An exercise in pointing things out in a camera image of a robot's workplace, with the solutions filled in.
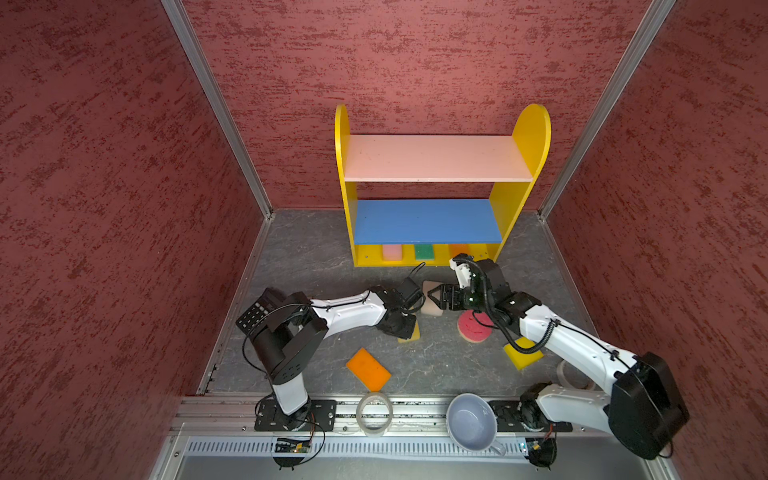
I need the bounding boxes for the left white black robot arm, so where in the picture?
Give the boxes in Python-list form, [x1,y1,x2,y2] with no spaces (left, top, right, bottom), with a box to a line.
[236,277,425,431]

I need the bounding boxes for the black calculator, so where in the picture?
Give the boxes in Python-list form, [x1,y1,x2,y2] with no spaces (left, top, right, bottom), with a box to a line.
[235,288,285,337]

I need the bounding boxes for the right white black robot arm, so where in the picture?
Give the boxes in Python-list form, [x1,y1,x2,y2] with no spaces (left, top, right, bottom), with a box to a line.
[435,254,690,460]

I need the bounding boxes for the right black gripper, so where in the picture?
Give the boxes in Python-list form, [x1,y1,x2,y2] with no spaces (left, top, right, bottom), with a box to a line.
[427,283,493,312]

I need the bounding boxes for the lavender mug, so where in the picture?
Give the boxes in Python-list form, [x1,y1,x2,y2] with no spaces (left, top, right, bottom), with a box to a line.
[446,393,508,456]

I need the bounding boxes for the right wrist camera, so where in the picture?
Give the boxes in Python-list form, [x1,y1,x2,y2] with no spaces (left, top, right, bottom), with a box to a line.
[449,253,474,289]

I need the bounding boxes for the beige masking tape roll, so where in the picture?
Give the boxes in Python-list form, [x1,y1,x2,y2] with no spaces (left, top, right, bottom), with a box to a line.
[556,360,595,390]

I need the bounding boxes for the beige white sponge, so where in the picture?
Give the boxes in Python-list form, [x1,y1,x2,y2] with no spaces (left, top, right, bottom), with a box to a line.
[420,280,443,317]

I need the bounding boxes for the clear tape roll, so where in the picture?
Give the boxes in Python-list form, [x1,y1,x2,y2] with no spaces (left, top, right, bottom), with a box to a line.
[355,392,394,438]

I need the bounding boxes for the yellow sponge far right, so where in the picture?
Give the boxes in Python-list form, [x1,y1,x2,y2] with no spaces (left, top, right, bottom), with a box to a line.
[503,337,544,371]

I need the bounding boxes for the round pink smiley sponge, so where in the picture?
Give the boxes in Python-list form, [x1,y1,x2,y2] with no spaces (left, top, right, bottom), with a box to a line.
[457,310,494,343]

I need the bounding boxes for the yellow shelf pink blue boards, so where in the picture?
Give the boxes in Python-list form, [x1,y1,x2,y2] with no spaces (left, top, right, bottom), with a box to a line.
[334,104,552,267]

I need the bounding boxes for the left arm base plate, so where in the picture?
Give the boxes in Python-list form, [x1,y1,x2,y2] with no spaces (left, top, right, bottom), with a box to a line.
[253,397,337,432]

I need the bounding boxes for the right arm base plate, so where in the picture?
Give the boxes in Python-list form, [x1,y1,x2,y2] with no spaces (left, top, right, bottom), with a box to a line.
[489,400,573,434]

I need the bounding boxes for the green sponge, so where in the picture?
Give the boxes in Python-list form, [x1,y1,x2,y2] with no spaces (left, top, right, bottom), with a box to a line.
[414,244,435,262]

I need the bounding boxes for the orange sponge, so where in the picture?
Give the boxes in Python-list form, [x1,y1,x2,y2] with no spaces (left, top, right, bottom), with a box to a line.
[346,348,391,392]
[449,244,471,258]

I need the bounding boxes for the small yellow square sponge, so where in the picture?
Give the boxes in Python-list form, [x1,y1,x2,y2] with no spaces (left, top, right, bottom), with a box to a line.
[398,322,421,344]

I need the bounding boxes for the aluminium front rail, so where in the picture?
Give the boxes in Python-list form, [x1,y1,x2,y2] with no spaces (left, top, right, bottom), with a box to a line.
[170,394,452,436]

